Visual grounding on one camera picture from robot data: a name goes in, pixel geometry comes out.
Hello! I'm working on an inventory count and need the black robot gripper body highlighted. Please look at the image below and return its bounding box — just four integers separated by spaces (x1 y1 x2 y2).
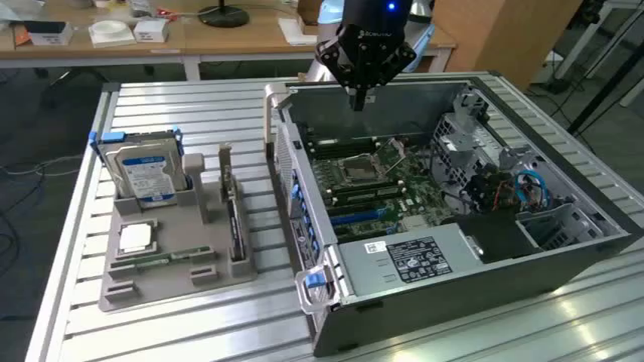
335 0 416 90

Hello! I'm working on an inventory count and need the graphics card with black fan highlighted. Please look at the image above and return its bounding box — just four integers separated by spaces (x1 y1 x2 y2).
218 141 250 262

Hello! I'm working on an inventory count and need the white paper stack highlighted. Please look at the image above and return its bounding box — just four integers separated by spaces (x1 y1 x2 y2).
278 17 320 48

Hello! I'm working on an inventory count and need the brown cardboard box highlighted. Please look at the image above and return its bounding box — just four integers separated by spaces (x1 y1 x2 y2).
296 0 330 27

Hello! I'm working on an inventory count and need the wooden cabinet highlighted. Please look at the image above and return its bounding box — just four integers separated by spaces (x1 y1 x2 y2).
431 0 586 92

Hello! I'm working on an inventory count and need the wooden desk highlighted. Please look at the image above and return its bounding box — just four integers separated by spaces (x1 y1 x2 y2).
0 0 459 71

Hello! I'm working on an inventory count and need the black lamp base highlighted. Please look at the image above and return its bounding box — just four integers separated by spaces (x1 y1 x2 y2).
196 0 252 29

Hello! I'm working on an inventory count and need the RAM stick with white label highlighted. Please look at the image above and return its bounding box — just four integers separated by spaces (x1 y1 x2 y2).
306 137 380 149

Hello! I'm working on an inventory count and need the perforated metal drive cage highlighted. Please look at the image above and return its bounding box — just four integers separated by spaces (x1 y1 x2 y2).
431 111 500 183

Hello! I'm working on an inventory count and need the metal socket cover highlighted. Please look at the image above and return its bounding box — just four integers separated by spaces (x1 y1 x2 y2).
371 137 415 176

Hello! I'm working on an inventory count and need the CPU socket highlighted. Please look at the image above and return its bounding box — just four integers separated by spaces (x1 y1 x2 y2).
336 152 387 183

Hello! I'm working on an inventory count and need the green motherboard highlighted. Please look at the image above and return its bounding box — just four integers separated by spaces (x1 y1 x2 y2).
296 124 454 244

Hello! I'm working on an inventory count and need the plain white box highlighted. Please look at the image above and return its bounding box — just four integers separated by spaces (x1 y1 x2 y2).
132 19 171 44

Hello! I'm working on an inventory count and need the black RAM stick in slot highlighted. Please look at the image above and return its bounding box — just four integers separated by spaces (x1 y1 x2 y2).
327 179 407 207

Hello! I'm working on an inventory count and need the black slanted stand pole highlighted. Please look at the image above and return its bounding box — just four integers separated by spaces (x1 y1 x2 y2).
567 14 644 135

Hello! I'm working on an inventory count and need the blue expansion slot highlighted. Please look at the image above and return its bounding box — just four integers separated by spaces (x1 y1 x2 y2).
328 208 384 228

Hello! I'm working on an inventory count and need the white round container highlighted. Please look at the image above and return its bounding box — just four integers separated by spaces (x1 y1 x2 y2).
88 20 139 49

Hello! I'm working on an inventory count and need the hard disk in blue caddy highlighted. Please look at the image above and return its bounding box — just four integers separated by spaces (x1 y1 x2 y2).
88 127 195 209

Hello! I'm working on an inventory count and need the black chair base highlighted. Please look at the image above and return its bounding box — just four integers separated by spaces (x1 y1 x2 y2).
35 67 110 110

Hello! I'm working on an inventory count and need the grey metal disk bay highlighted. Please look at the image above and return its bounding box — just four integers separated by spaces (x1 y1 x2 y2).
515 202 606 252

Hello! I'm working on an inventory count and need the white box with black top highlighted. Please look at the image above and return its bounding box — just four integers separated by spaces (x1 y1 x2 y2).
23 20 76 47

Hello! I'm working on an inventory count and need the grey parts rack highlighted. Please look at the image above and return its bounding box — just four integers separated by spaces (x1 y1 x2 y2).
98 152 260 312

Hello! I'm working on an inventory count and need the grey power supply unit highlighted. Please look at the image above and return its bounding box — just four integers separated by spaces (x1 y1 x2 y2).
335 222 484 299

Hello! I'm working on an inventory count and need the silver CPU chip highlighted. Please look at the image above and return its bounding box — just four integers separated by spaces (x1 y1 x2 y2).
118 223 158 255

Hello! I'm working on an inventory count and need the clear plastic bag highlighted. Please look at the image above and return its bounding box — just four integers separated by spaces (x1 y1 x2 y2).
0 0 47 32

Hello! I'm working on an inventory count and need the open black PC case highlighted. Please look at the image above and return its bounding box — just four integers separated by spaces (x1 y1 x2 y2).
262 70 644 358

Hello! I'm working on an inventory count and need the green RAM stick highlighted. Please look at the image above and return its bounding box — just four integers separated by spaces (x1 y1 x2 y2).
114 245 212 269

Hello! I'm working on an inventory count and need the black and red wire bundle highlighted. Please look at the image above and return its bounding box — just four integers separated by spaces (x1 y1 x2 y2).
471 168 520 213

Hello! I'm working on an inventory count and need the blue wire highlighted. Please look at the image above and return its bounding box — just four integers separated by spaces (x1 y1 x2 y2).
512 169 555 212

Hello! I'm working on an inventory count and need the white floor cable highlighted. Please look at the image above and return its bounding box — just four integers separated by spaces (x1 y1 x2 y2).
0 152 83 179

